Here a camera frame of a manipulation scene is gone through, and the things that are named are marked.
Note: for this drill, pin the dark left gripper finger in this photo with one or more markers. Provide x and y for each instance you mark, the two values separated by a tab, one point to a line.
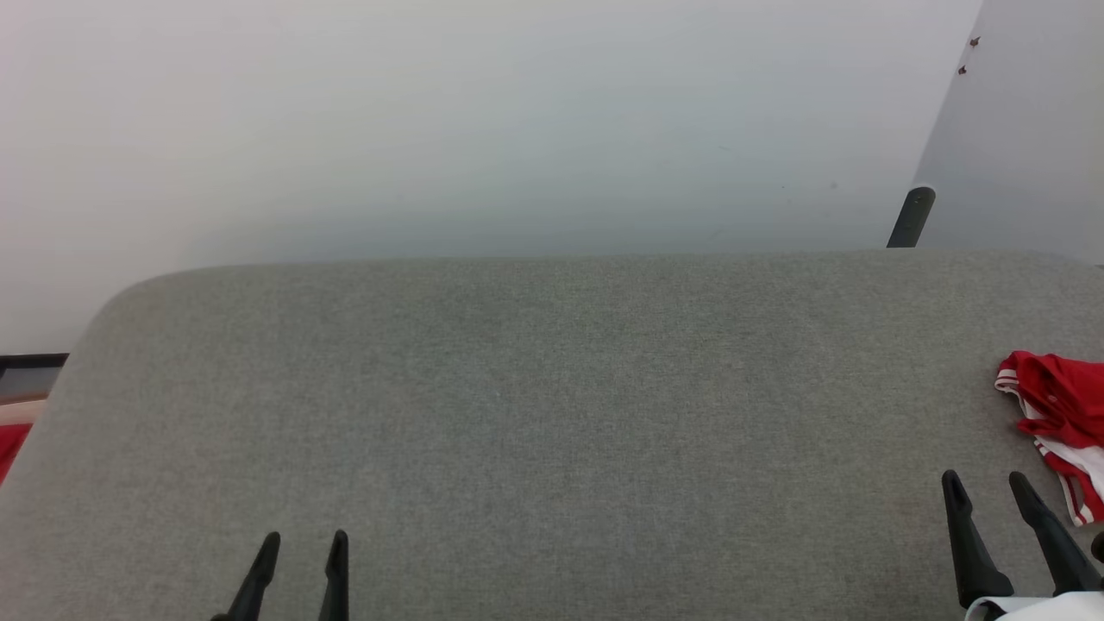
336	586
257	582

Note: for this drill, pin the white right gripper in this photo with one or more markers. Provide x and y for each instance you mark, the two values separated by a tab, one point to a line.
1052	608

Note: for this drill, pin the red Bulls basketball jersey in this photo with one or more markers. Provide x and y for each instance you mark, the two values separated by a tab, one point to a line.
1061	397

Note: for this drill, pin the grey fabric sofa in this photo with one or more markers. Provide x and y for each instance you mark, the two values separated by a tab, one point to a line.
552	414

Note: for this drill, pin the red fabric piece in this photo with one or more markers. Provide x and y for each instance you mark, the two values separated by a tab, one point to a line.
9	444

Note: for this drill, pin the black flat bar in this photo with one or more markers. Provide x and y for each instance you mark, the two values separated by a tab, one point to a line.
30	360

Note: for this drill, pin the dark rounded metal bracket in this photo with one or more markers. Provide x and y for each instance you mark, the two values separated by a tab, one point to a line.
912	217

